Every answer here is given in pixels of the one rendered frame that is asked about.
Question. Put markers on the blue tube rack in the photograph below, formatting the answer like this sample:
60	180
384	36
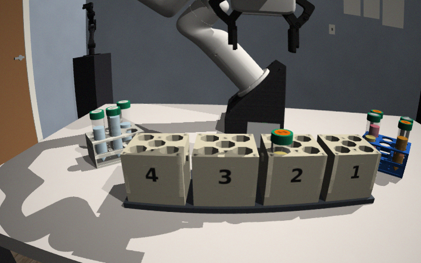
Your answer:
386	163

